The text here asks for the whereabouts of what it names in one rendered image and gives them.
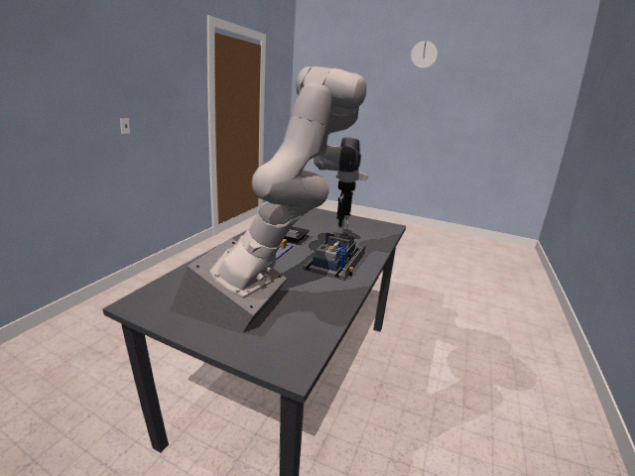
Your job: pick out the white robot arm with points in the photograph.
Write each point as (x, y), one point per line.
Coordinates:
(291, 191)

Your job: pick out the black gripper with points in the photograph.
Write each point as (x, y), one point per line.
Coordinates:
(343, 215)

